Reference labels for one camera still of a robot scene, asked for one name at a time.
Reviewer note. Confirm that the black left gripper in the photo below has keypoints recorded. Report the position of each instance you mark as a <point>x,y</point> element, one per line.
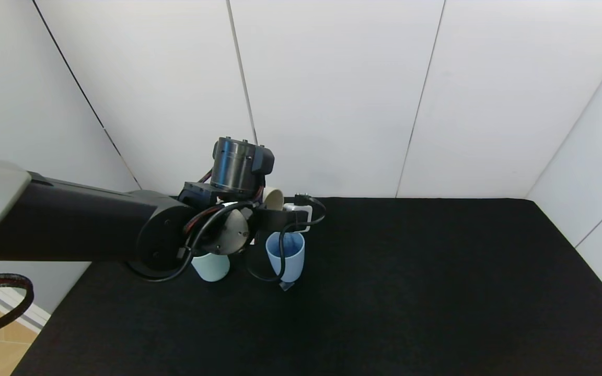
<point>272,219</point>

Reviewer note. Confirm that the cream plastic cup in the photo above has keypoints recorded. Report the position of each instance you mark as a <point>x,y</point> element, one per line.
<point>274,197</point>

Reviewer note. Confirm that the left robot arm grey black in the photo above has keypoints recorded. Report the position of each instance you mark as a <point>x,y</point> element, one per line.
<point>71,224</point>

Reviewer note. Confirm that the light blue plastic cup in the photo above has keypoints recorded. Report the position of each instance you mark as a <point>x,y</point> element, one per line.
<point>294,261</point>

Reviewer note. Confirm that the small clear tape piece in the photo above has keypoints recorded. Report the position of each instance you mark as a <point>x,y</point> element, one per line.
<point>286,286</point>

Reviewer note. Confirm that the teal plastic cup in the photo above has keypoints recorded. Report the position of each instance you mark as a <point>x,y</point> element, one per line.
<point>212,266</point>

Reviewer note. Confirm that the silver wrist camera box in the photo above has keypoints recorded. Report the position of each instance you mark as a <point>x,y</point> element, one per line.
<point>301,211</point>

